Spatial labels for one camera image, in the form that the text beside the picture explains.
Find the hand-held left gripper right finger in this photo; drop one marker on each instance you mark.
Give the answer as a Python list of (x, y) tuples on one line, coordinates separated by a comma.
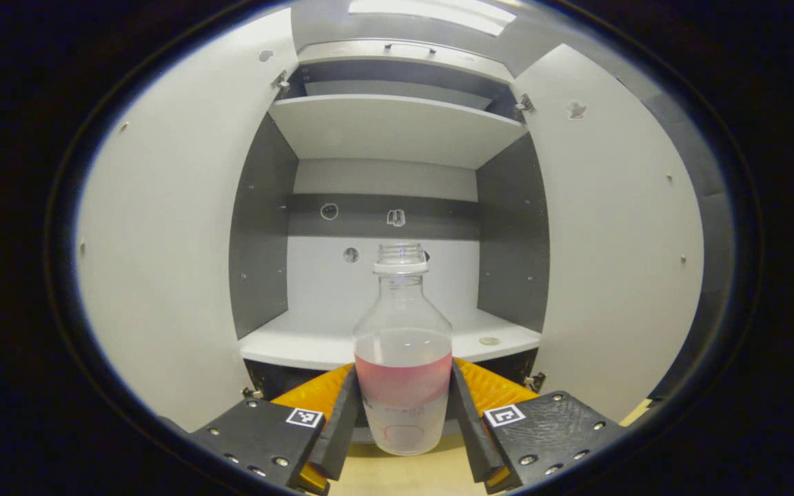
[(469, 434)]

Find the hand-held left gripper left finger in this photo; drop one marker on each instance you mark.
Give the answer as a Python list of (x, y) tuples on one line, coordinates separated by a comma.
[(342, 427)]

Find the clear bottle with red label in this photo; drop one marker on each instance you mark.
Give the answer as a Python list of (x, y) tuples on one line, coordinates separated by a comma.
[(402, 386)]

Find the grey cabinet door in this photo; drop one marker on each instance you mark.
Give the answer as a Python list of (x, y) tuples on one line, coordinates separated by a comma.
[(163, 241), (617, 241)]

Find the grey cabinet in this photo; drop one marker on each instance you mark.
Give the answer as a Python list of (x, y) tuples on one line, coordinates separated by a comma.
[(397, 131)]

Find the grey cabinet drawer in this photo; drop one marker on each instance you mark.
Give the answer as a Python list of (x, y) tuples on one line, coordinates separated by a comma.
[(369, 58)]

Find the large ceiling light panel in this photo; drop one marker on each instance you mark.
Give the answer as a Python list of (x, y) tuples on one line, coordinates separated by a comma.
[(438, 12)]

